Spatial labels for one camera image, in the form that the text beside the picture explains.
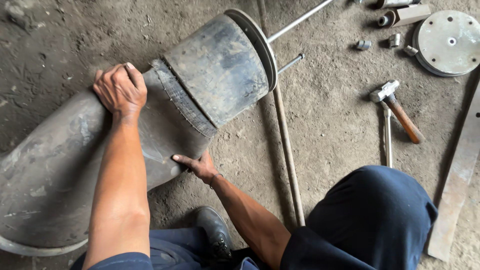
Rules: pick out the person's left hand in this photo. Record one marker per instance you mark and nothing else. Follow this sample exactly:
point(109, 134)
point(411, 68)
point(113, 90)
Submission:
point(120, 93)

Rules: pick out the person's right hand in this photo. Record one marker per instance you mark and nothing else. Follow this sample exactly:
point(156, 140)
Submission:
point(204, 167)

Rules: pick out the navy blue trousers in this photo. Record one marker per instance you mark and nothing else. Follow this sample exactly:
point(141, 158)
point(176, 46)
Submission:
point(367, 221)

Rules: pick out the steel spanner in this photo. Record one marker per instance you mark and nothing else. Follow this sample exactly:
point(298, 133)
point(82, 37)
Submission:
point(388, 138)

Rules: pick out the long steel threaded rod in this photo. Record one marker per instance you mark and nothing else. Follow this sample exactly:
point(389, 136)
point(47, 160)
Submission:
point(300, 19)

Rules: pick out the steel nut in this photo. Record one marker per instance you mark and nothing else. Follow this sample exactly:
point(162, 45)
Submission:
point(394, 40)
point(410, 50)
point(363, 45)

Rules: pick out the round metal flange plate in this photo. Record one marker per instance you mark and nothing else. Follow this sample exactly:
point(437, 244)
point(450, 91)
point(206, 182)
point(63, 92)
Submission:
point(258, 45)

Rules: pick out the large grey rubber sleeve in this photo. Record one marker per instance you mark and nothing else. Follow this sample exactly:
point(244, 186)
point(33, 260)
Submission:
point(48, 172)

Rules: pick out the thin wrist band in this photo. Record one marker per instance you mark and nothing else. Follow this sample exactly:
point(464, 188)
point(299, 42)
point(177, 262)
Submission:
point(214, 180)

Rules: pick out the flat rusty metal bar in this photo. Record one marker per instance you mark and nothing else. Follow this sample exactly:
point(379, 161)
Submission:
point(457, 176)

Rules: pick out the steel cylinder piece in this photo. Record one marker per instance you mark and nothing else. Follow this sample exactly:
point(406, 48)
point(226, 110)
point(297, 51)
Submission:
point(397, 3)

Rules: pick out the long rusty iron rod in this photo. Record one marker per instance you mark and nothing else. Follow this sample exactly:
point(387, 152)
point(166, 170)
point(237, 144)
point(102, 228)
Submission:
point(287, 150)

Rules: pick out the black leather shoe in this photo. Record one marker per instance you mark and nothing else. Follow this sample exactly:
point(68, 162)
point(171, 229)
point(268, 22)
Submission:
point(215, 232)

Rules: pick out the metal block with round stub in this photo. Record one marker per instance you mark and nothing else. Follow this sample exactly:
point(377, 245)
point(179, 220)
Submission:
point(408, 15)

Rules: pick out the short steel threaded rod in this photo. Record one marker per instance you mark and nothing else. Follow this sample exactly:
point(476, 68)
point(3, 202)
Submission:
point(290, 63)

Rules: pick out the person's right fingers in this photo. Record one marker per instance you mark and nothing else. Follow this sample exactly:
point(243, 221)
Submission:
point(185, 159)

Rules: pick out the round drilled metal plate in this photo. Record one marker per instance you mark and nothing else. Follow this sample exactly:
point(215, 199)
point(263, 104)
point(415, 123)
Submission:
point(448, 43)

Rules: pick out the dark dusty cylinder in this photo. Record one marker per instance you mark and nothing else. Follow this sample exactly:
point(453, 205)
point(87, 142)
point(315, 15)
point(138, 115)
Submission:
point(217, 67)

